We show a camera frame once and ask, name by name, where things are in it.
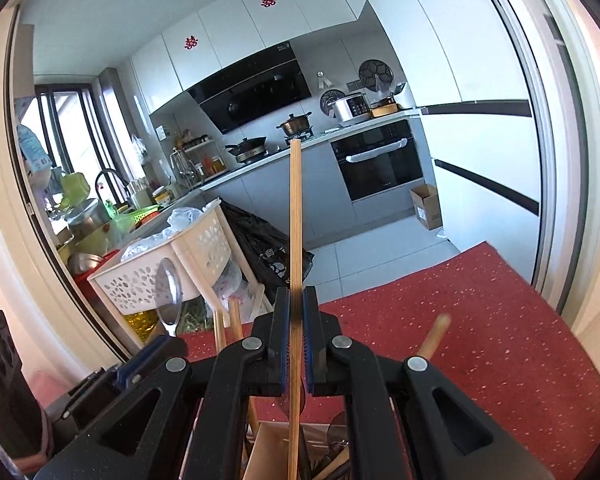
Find built-in black oven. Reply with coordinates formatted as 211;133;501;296
332;119;424;202

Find white refrigerator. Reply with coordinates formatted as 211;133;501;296
370;0;542;281

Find white upper cabinets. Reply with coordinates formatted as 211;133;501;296
131;0;366;113

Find cooking pot on stove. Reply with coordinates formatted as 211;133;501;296
277;112;311;138

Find electric rice cooker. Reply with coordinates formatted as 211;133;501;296
330;92;372;128

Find dark plastic spoon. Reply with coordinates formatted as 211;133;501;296
155;258;183;337

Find cardboard box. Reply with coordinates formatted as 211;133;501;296
410;183;442;231

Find black range hood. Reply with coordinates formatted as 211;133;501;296
187;41;311;133

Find white plastic utensil holder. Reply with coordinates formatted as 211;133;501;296
242;414;350;479

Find kitchen faucet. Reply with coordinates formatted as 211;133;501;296
94;168;129;207

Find black wok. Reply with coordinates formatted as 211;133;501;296
225;136;266;164

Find white perforated storage cart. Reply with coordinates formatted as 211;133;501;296
88;198;273;348

